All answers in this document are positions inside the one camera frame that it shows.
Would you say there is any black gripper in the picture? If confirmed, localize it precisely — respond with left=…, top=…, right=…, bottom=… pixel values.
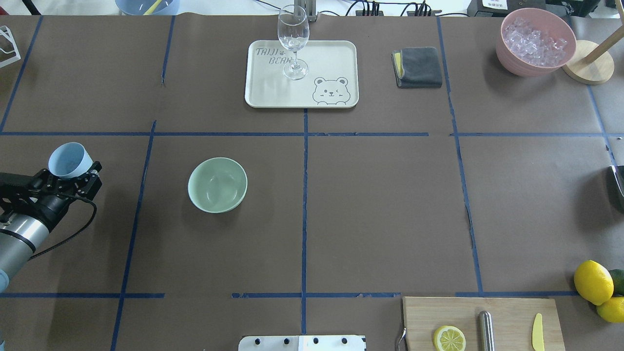
left=0, top=162, right=102, bottom=215

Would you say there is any blue cup with ice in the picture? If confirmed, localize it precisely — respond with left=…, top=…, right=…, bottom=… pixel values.
left=48, top=142, right=94, bottom=179

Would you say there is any mint green bowl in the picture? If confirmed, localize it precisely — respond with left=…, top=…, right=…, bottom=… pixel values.
left=187, top=157, right=248, bottom=214

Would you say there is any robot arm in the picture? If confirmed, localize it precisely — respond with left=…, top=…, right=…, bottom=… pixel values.
left=0, top=161, right=102, bottom=292

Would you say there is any blue bowl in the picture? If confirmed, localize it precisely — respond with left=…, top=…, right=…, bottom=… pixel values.
left=115, top=0, right=180, bottom=16

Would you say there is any pink bowl with ice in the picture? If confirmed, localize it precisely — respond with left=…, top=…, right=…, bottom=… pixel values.
left=496, top=7, right=577, bottom=77

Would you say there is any metal ice scoop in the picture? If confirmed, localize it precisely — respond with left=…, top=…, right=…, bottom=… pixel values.
left=608, top=165, right=624, bottom=213

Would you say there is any yellow plastic fork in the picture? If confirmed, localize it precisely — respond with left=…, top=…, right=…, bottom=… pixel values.
left=143, top=0, right=163, bottom=16

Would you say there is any clear wine glass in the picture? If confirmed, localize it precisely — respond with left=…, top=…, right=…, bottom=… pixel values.
left=278, top=4, right=310, bottom=80

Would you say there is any cream serving tray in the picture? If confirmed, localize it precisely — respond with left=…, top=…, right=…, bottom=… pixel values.
left=245, top=40, right=359, bottom=108

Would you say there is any dark sponge pad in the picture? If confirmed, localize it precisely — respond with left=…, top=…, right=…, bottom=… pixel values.
left=391, top=47, right=443, bottom=88

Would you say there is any half lemon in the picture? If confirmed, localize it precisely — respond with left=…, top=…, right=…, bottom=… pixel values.
left=432, top=325, right=467, bottom=351

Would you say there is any wooden cutting board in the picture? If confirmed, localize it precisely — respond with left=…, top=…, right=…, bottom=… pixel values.
left=402, top=296, right=566, bottom=351

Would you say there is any yellow plastic knife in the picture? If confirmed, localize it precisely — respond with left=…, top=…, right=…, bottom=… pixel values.
left=532, top=313, right=545, bottom=351

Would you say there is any yellow lemon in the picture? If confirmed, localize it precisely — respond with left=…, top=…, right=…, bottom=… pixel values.
left=573, top=260, right=614, bottom=306
left=596, top=297, right=624, bottom=324

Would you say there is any wooden stand with base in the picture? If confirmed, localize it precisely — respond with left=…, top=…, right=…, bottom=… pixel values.
left=563, top=26, right=624, bottom=85

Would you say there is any dark avocado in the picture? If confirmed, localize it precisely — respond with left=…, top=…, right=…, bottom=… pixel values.
left=608, top=269, right=624, bottom=296

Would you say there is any white wire cup rack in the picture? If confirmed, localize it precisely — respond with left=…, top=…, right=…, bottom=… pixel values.
left=0, top=26, right=21, bottom=68

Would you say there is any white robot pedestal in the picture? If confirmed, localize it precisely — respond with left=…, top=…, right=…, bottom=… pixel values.
left=238, top=334, right=367, bottom=351

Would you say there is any aluminium frame post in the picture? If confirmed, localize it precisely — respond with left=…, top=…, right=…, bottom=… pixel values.
left=293, top=0, right=318, bottom=22

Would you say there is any black handled knife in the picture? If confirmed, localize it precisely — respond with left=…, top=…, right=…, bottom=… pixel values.
left=478, top=311, right=495, bottom=351

